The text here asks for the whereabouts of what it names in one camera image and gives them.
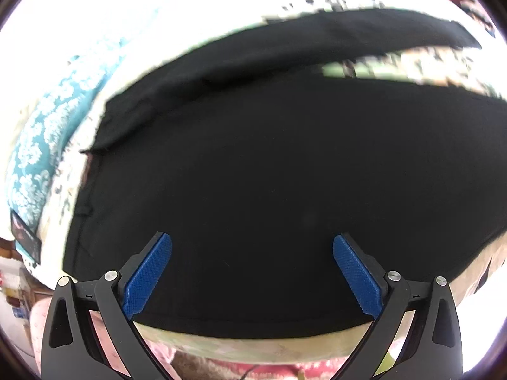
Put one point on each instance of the dark smartphone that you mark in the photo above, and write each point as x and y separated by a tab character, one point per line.
25	239

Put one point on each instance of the floral leaf bed sheet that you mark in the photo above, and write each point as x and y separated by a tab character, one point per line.
396	69

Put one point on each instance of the black pants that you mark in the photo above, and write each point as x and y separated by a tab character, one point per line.
277	158

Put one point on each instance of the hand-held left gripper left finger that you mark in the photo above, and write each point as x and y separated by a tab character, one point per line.
148	269

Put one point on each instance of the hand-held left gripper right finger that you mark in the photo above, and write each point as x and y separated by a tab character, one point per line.
356	273

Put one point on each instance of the teal damask pillow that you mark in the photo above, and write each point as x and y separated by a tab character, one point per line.
39	146

